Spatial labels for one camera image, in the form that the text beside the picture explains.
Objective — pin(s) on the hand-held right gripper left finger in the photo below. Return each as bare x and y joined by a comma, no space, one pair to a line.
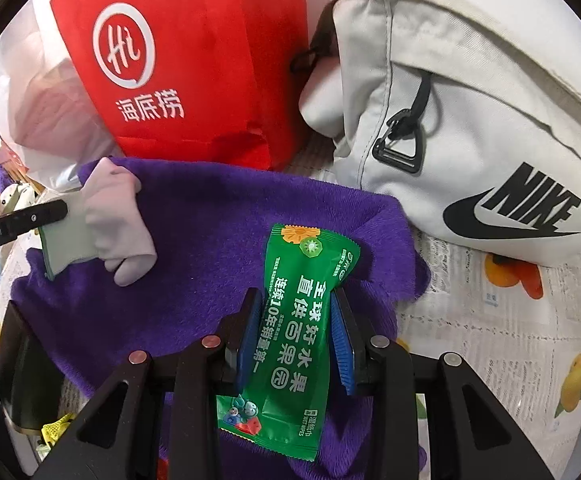
250,332

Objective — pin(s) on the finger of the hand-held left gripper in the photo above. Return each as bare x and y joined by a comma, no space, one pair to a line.
35,217

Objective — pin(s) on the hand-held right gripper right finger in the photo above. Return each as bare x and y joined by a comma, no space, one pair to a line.
343,347

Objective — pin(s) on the green wet wipe packet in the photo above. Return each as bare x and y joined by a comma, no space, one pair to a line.
295,310

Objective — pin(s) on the pale sock with mint cuff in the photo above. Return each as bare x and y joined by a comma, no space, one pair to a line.
115,220

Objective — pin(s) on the white plush toy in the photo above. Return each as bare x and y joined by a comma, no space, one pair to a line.
15,200

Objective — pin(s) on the purple towel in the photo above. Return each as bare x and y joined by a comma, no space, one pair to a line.
195,240

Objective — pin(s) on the white plastic bag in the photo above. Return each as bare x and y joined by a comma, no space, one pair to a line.
45,110

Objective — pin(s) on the dark green box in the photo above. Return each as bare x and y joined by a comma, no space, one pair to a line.
23,375

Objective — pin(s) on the yellow mesh item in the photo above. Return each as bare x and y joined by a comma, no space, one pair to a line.
54,430

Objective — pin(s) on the red paper bag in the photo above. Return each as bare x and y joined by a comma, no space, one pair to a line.
195,35

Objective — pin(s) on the off-white sling bag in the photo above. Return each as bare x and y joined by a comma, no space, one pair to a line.
470,135

